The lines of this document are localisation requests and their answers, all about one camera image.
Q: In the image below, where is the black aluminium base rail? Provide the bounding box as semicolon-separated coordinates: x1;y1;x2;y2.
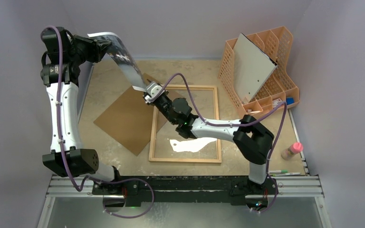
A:
46;176;323;208

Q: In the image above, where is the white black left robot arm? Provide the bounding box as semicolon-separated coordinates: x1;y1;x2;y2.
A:
40;26;123;194

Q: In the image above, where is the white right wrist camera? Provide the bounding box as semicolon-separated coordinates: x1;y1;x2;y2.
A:
143;81;164;104

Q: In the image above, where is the white marker pen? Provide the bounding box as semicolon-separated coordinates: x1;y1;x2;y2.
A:
272;172;301;177

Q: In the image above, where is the green marker pen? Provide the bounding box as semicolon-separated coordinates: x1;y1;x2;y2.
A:
268;170;288;174

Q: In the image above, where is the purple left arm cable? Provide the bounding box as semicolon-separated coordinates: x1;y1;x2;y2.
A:
40;25;155;220

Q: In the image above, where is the pink capped bottle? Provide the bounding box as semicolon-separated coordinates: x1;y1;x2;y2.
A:
281;142;303;160

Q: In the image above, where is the brown cardboard backing board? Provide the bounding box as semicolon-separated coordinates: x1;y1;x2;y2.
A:
94;86;156;156

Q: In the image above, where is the blue box in organizer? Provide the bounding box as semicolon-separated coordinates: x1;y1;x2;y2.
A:
286;97;295;105

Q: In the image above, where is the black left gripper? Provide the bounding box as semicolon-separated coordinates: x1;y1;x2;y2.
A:
68;34;112;66

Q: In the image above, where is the printed street photo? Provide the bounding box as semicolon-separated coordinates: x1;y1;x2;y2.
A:
87;32;146;92

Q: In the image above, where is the white board in organizer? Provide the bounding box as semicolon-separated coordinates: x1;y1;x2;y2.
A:
233;33;277;104

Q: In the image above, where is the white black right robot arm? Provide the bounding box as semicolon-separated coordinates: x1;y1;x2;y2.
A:
144;93;274;193

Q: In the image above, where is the light wooden picture frame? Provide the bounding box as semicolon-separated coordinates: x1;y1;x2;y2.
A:
148;85;222;164

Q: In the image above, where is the orange plastic file organizer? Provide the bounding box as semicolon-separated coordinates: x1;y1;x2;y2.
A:
218;26;300;118

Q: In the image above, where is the red white card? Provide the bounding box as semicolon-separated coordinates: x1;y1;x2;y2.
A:
272;98;285;108

